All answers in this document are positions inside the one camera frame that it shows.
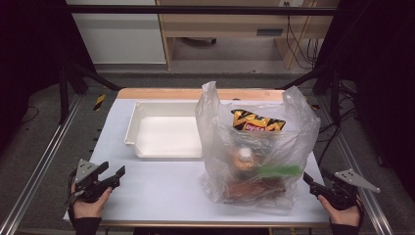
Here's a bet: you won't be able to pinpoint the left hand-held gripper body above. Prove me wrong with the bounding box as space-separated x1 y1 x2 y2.
73 159 115 203

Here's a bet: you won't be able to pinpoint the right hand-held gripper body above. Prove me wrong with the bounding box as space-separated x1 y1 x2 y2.
321 168 381 211

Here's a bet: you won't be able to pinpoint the green snack packet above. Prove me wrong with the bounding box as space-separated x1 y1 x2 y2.
257 164 301 179

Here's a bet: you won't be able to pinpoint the brown chocolate box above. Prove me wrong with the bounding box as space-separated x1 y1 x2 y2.
223 177 288 204

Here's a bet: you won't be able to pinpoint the white plastic tray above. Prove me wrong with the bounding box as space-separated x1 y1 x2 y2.
123 101 205 160

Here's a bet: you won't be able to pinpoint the orange drink bottle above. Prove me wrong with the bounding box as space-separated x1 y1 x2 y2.
233 143 262 179

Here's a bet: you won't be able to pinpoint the black yellow chips bag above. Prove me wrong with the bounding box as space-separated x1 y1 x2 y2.
230 109 287 132

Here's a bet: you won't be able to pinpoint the clear plastic bag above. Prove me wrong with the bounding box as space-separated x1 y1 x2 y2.
195 80 322 210

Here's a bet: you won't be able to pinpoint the person's right hand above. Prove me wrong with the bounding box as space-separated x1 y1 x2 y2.
317 195 361 226

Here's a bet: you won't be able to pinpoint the person's left hand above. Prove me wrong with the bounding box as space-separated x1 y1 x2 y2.
71 185 114 219

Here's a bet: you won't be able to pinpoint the white table mat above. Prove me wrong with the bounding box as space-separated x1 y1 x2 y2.
63 98 331 224

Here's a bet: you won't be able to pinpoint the black metal stand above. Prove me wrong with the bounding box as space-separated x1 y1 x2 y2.
280 63 342 126
58 62 121 125

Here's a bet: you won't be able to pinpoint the black curtain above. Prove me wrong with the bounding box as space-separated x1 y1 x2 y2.
314 0 415 200
0 0 96 155

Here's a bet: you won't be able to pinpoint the white cabinet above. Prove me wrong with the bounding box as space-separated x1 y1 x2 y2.
67 0 167 65

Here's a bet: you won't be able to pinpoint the black chair base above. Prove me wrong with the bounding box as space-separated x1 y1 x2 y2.
180 37 218 46

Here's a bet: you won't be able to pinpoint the light wooden desk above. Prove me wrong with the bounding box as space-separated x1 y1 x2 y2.
156 0 341 71

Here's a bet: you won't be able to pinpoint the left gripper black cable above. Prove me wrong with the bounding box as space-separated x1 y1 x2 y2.
67 169 78 226

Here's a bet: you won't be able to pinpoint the aluminium frame rail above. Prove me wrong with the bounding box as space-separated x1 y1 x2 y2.
317 96 394 235
0 94 82 235

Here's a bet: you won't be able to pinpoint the black floor cables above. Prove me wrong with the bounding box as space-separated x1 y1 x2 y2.
306 81 358 167

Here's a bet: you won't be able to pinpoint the black hanging cables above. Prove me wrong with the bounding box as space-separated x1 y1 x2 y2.
286 14 322 70

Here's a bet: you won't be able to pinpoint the black horizontal frame bar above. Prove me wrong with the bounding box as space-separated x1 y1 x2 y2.
67 4 337 17

